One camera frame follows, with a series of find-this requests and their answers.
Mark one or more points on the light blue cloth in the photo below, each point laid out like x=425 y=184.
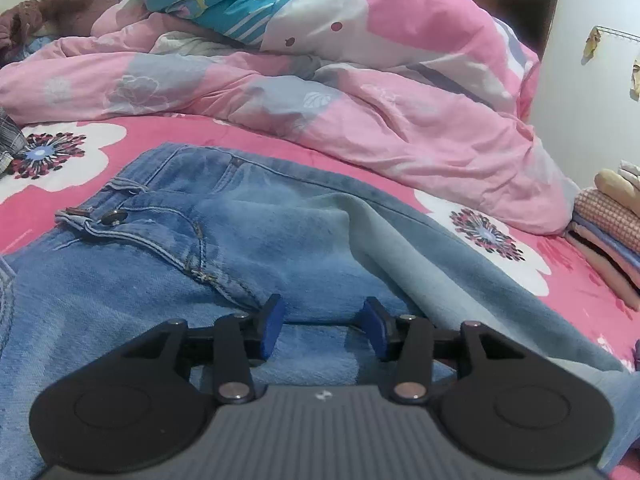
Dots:
x=37 y=45

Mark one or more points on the yellowed paper scrap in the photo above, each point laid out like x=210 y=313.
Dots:
x=636 y=80
x=592 y=42

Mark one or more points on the pink floral bed sheet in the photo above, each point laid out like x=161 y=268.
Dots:
x=575 y=280

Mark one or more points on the stack of folded clothes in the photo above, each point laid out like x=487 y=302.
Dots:
x=610 y=220

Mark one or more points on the white grey cloth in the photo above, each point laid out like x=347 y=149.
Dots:
x=190 y=42

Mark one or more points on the dark wooden door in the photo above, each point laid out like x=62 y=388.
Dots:
x=525 y=15

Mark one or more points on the black white plaid shirt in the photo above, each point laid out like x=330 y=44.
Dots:
x=7 y=135

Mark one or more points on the pink grey floral duvet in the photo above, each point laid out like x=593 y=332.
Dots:
x=200 y=85

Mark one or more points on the blue denim jeans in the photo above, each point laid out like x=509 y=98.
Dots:
x=275 y=240

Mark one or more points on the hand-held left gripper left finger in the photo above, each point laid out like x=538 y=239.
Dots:
x=272 y=325

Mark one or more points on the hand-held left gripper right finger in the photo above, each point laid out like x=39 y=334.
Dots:
x=375 y=327

